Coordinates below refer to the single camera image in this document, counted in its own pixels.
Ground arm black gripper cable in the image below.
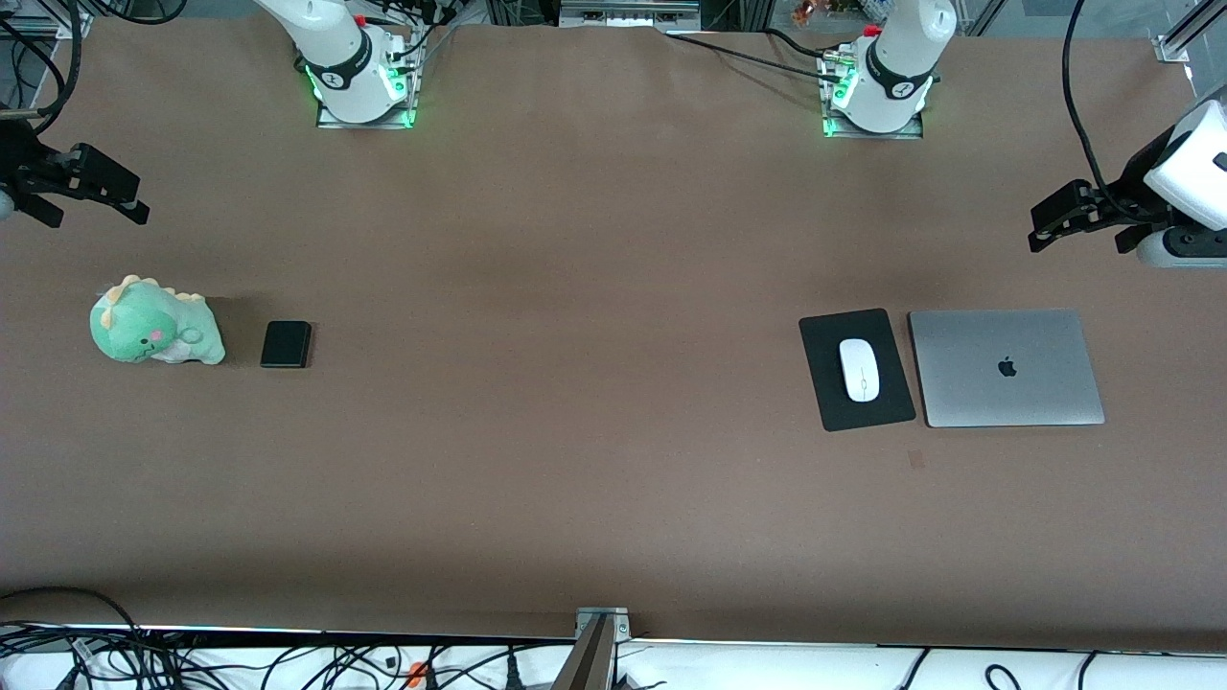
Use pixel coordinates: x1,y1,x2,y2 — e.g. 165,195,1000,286
0,0,83,122
1061,0,1124,218

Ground white computer mouse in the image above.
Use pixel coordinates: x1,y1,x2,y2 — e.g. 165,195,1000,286
839,337,881,403

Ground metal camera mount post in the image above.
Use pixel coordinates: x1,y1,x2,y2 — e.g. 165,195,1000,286
554,606,634,690

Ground small black box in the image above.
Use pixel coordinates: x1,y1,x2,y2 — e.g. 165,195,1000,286
260,321,313,370

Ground aluminium frame profile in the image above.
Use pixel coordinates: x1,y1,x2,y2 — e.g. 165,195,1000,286
1155,0,1223,64

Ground green dinosaur plush toy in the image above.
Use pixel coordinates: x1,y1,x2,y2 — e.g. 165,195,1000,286
89,274,227,366

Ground right arm black gripper cable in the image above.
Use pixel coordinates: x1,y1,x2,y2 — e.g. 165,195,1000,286
0,0,83,122

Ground left arm black gripper cable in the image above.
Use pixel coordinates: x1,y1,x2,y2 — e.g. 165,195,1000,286
1061,0,1124,218

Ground small colourful objects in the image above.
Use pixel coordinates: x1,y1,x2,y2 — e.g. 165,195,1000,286
791,0,864,25

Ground black mouse pad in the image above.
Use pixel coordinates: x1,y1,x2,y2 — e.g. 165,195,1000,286
799,308,917,433

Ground grey closed laptop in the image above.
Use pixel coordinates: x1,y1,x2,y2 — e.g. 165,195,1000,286
908,308,1106,428

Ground silver electronics box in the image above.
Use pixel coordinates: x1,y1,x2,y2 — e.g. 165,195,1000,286
560,0,702,30

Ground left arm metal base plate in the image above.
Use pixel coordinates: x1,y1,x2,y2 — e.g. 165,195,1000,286
822,113,926,141

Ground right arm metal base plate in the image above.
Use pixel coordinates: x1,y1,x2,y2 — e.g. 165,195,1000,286
314,96,419,130

